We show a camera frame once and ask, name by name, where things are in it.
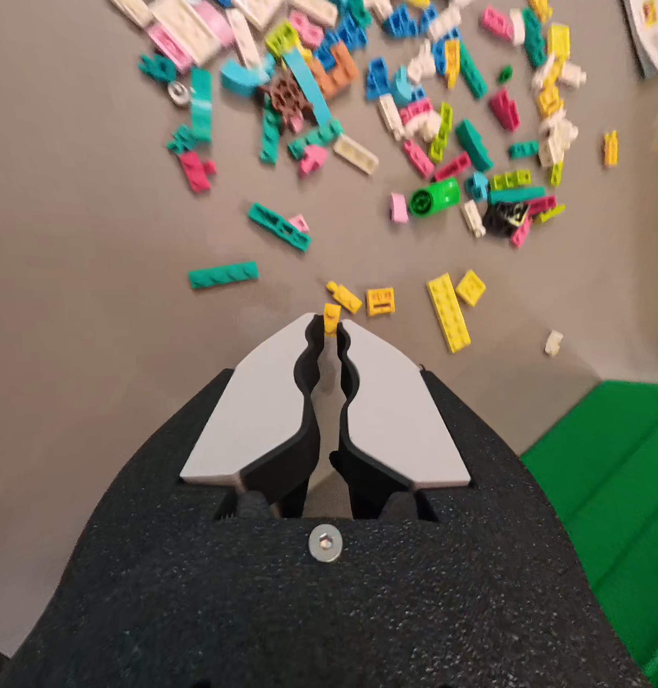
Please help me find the square yellow lego plate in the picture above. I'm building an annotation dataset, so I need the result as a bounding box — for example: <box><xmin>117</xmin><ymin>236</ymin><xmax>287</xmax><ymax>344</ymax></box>
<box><xmin>455</xmin><ymin>269</ymin><xmax>487</xmax><ymax>307</ymax></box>

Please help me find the teal upturned lego plate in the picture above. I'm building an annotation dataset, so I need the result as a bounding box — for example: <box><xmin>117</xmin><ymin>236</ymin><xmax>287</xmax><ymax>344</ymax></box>
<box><xmin>247</xmin><ymin>202</ymin><xmax>312</xmax><ymax>252</ymax></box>

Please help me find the paper instruction booklet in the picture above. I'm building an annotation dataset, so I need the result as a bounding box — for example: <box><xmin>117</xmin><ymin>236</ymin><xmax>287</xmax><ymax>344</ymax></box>
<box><xmin>623</xmin><ymin>0</ymin><xmax>658</xmax><ymax>80</ymax></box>

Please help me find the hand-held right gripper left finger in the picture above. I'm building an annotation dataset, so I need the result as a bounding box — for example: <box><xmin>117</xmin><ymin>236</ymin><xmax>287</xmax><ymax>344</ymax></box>
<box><xmin>179</xmin><ymin>313</ymin><xmax>324</xmax><ymax>518</ymax></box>

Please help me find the teal four-stud lego plate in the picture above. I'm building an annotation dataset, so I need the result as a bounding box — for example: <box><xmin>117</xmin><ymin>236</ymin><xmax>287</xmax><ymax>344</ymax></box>
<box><xmin>187</xmin><ymin>261</ymin><xmax>260</xmax><ymax>290</ymax></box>

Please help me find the long yellow lego plate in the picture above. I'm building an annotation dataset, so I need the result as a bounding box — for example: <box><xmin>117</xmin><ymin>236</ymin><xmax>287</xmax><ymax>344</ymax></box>
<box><xmin>427</xmin><ymin>272</ymin><xmax>472</xmax><ymax>354</ymax></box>

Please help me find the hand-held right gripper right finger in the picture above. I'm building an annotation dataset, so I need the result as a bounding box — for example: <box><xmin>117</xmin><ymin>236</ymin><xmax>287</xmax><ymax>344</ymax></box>
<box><xmin>329</xmin><ymin>319</ymin><xmax>472</xmax><ymax>519</ymax></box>

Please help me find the yellow lego plate with clip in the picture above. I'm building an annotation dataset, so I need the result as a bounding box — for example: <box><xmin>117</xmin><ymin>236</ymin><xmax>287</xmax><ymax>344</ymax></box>
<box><xmin>326</xmin><ymin>281</ymin><xmax>363</xmax><ymax>315</ymax></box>

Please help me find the pile of colourful lego bricks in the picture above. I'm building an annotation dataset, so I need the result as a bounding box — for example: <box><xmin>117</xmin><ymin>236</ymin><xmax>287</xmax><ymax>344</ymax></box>
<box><xmin>109</xmin><ymin>0</ymin><xmax>587</xmax><ymax>249</ymax></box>

